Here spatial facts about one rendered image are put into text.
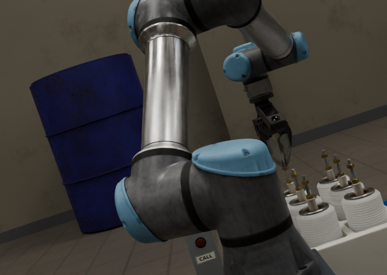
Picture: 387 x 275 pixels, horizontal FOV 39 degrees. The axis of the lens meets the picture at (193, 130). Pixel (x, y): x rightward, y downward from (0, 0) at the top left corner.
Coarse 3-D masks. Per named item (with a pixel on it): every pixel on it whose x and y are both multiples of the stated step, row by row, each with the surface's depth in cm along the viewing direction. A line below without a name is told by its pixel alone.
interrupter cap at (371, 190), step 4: (364, 188) 136; (368, 188) 135; (372, 188) 134; (352, 192) 136; (364, 192) 134; (368, 192) 132; (372, 192) 131; (344, 196) 135; (348, 196) 134; (352, 196) 134; (356, 196) 132; (360, 196) 131; (364, 196) 130
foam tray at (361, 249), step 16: (384, 224) 128; (336, 240) 128; (352, 240) 127; (368, 240) 127; (384, 240) 127; (336, 256) 127; (352, 256) 127; (368, 256) 127; (384, 256) 127; (336, 272) 127; (352, 272) 127; (368, 272) 127; (384, 272) 127
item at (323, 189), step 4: (348, 180) 155; (320, 184) 156; (324, 184) 155; (328, 184) 154; (332, 184) 153; (320, 188) 155; (324, 188) 154; (328, 188) 154; (320, 192) 156; (324, 192) 155; (320, 196) 158; (324, 196) 155; (328, 196) 154; (324, 200) 156; (328, 200) 155
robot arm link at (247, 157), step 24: (216, 144) 87; (240, 144) 82; (264, 144) 82; (192, 168) 83; (216, 168) 79; (240, 168) 78; (264, 168) 80; (192, 192) 81; (216, 192) 80; (240, 192) 78; (264, 192) 79; (192, 216) 82; (216, 216) 81; (240, 216) 79; (264, 216) 79; (288, 216) 82
